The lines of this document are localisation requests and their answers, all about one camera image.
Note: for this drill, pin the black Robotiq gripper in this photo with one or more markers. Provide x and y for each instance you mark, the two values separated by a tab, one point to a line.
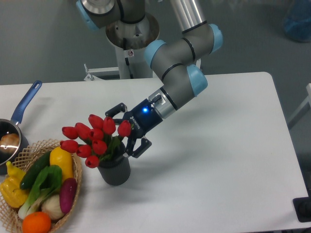
144	118

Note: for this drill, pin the red tulip bouquet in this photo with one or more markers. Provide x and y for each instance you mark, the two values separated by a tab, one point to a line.
101	142

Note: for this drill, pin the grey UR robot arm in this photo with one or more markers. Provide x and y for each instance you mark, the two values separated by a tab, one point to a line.
129	26

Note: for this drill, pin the dark grey ribbed vase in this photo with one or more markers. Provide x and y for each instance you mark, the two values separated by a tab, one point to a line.
117	171

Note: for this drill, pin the purple sweet potato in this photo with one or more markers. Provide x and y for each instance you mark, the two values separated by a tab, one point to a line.
67	194

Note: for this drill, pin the green bok choy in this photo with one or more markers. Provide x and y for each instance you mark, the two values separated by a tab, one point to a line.
48	181

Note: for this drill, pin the woven wicker basket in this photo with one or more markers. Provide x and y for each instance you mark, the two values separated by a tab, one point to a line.
9	219

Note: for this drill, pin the green cucumber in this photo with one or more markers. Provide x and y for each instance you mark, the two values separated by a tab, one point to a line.
29	178

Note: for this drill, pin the white garlic bulb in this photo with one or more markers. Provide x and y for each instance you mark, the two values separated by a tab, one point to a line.
51	207

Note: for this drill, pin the brown bread roll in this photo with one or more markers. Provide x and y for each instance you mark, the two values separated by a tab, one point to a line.
9	143

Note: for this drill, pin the orange tangerine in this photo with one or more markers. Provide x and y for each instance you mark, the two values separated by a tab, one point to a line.
38	222

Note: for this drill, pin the yellow bell pepper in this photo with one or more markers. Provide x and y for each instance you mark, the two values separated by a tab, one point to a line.
10	187

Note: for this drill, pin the white furniture leg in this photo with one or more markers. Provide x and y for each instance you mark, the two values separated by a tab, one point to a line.
301	110

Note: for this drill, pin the black device at table edge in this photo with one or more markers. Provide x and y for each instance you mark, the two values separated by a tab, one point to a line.
303	209

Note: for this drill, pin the blue plastic bag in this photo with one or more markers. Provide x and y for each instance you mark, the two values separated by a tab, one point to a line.
297	22

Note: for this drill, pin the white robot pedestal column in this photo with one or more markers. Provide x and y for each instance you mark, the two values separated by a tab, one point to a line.
132	64

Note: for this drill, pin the white metal base frame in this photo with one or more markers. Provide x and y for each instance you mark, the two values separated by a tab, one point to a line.
107	71

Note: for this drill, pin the blue handled saucepan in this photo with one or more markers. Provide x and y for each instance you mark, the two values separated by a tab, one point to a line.
12	126

